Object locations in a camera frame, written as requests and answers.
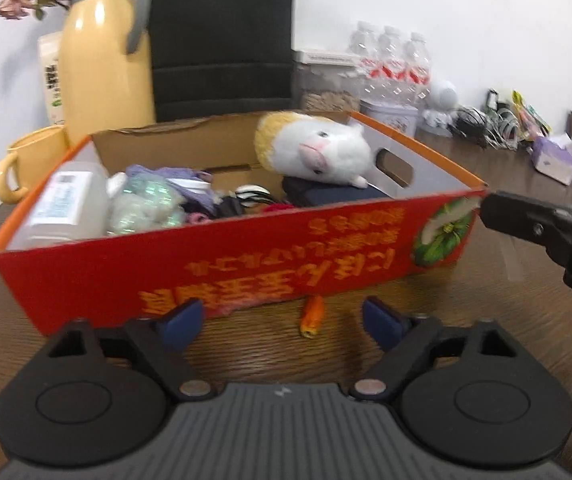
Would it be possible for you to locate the small orange carrot toy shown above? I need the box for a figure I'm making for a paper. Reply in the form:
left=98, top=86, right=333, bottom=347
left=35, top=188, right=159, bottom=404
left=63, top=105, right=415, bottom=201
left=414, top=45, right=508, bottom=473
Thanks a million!
left=299, top=295, right=325, bottom=338

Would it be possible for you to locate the red orange cardboard box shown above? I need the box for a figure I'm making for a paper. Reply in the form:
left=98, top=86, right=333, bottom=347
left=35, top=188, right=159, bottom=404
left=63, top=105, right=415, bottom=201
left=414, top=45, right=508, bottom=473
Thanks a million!
left=0, top=112, right=487, bottom=335

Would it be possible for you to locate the iridescent plastic ball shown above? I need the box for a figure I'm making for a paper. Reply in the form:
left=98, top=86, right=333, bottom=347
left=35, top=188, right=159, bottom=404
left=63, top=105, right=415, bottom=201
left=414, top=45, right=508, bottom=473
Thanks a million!
left=107, top=174, right=186, bottom=236

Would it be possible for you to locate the purple knitted cloth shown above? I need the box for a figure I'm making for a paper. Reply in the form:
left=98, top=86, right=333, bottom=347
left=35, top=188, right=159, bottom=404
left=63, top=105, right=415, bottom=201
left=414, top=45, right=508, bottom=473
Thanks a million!
left=125, top=165, right=219, bottom=214

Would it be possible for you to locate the dark navy pouch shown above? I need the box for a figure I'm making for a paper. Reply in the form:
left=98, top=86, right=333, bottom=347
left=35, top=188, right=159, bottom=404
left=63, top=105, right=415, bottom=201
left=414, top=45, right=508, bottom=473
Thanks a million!
left=281, top=177, right=388, bottom=208

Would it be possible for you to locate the yellow white hamster plush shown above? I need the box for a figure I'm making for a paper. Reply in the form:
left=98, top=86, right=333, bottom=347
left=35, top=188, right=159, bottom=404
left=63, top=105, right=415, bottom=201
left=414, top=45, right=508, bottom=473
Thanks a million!
left=254, top=112, right=371, bottom=188

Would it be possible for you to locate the purple tissue pack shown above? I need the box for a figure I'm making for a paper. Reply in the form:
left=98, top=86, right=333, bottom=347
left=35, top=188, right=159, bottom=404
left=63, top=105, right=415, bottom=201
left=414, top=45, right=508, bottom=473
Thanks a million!
left=531, top=134, right=572, bottom=186

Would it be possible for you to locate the small white robot figure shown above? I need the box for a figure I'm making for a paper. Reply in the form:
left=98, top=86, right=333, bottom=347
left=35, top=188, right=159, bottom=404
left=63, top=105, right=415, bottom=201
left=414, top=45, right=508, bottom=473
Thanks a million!
left=420, top=78, right=458, bottom=136

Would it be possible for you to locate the right water bottle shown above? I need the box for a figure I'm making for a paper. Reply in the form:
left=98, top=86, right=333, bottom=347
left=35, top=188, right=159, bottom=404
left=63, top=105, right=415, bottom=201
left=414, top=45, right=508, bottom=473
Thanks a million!
left=404, top=32, right=432, bottom=108

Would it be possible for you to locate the water bottle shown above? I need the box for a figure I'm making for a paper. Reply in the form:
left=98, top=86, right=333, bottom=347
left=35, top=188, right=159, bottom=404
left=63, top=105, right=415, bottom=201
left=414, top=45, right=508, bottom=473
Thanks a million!
left=377, top=26, right=406, bottom=104
left=349, top=21, right=379, bottom=101
left=404, top=32, right=432, bottom=108

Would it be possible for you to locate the yellow ceramic mug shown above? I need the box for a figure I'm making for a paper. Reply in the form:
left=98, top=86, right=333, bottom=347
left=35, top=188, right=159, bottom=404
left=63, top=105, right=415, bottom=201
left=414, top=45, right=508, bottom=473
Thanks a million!
left=0, top=125, right=69, bottom=204

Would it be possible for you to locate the middle water bottle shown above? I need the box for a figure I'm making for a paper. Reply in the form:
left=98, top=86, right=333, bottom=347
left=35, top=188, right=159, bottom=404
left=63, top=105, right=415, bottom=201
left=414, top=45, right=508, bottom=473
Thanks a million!
left=377, top=26, right=406, bottom=104

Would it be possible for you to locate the left water bottle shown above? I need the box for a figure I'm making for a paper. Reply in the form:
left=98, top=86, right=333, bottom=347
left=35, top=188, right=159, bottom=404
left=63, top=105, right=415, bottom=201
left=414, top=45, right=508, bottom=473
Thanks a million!
left=349, top=21, right=379, bottom=101

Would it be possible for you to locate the clear seed storage container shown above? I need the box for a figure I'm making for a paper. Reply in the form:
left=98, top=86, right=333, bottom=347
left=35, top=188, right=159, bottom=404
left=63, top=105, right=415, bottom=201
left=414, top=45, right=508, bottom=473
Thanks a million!
left=292, top=50, right=361, bottom=112

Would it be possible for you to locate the yellow thermos jug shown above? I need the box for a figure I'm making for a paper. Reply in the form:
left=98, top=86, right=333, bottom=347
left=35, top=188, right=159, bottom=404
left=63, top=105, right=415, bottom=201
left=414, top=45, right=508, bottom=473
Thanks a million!
left=58, top=0, right=156, bottom=145

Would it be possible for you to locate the black paper bag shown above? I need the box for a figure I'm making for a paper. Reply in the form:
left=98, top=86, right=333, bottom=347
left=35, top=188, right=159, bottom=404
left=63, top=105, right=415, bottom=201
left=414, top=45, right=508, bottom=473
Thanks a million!
left=148, top=0, right=293, bottom=122

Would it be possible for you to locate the white milk carton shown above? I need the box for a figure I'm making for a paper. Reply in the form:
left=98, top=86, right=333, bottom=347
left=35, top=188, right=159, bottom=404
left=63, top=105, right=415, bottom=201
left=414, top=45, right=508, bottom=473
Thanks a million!
left=38, top=32, right=64, bottom=125

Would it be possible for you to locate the tangled cable pile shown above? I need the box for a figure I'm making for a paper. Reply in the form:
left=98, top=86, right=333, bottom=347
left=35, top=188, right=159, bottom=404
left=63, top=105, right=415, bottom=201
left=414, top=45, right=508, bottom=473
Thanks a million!
left=453, top=88, right=552, bottom=151

